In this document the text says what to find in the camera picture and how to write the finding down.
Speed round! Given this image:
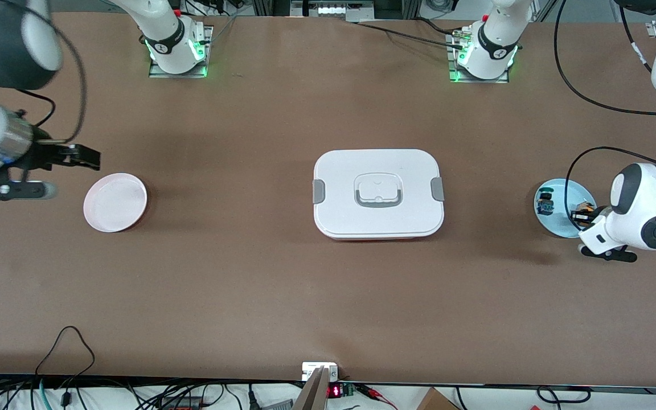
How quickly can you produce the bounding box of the white lidded lunch box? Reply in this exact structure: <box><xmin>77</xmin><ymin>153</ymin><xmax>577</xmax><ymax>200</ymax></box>
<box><xmin>312</xmin><ymin>149</ymin><xmax>446</xmax><ymax>242</ymax></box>

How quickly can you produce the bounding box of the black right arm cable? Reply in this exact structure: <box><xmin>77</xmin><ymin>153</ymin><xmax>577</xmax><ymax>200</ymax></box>
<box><xmin>14</xmin><ymin>11</ymin><xmax>88</xmax><ymax>146</ymax></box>

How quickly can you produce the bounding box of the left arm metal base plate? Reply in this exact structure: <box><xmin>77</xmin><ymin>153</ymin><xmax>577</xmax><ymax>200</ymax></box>
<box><xmin>448</xmin><ymin>28</ymin><xmax>511</xmax><ymax>84</ymax></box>

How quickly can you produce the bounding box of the brown cardboard box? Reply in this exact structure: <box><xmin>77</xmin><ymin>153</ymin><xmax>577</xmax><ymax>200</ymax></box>
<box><xmin>416</xmin><ymin>387</ymin><xmax>458</xmax><ymax>410</ymax></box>

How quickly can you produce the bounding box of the grey metal post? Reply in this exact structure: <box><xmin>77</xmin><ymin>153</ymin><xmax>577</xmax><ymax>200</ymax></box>
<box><xmin>293</xmin><ymin>366</ymin><xmax>330</xmax><ymax>410</ymax></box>

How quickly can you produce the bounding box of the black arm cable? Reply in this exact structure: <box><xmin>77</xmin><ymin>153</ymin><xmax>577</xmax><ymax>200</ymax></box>
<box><xmin>553</xmin><ymin>0</ymin><xmax>656</xmax><ymax>233</ymax></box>
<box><xmin>14</xmin><ymin>11</ymin><xmax>88</xmax><ymax>146</ymax></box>

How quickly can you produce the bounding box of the light blue round plate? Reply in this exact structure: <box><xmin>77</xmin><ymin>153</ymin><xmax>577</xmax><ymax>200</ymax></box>
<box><xmin>534</xmin><ymin>178</ymin><xmax>598</xmax><ymax>239</ymax></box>

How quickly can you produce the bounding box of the black looped cable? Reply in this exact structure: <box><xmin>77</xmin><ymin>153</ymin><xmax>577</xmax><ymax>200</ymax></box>
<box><xmin>35</xmin><ymin>326</ymin><xmax>96</xmax><ymax>393</ymax></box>

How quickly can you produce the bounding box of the white power strip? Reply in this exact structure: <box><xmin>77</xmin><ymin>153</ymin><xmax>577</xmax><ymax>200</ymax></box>
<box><xmin>290</xmin><ymin>0</ymin><xmax>375</xmax><ymax>19</ymax></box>

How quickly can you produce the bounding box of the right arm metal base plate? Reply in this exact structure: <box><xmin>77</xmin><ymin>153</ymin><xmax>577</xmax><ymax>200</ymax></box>
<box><xmin>149</xmin><ymin>24</ymin><xmax>214</xmax><ymax>79</ymax></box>

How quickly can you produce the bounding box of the red clip lead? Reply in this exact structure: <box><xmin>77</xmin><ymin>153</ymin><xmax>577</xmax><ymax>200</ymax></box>
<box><xmin>356</xmin><ymin>383</ymin><xmax>398</xmax><ymax>409</ymax></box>

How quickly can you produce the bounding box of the pink round plate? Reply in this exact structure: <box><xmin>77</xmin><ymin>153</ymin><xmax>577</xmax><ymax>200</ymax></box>
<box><xmin>83</xmin><ymin>173</ymin><xmax>148</xmax><ymax>233</ymax></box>

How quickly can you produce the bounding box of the black flat loop cable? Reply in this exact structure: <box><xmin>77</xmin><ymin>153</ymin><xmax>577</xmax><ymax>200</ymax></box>
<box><xmin>536</xmin><ymin>386</ymin><xmax>592</xmax><ymax>405</ymax></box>

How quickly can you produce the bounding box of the short black table cable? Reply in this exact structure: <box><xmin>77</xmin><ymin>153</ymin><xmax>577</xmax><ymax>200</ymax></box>
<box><xmin>416</xmin><ymin>17</ymin><xmax>460</xmax><ymax>36</ymax></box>

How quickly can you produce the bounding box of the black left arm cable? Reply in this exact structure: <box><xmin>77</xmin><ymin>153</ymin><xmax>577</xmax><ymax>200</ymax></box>
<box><xmin>553</xmin><ymin>0</ymin><xmax>656</xmax><ymax>233</ymax></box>

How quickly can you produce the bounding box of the long black table cable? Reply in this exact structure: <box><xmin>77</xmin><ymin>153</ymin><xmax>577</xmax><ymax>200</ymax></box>
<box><xmin>354</xmin><ymin>22</ymin><xmax>465</xmax><ymax>51</ymax></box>

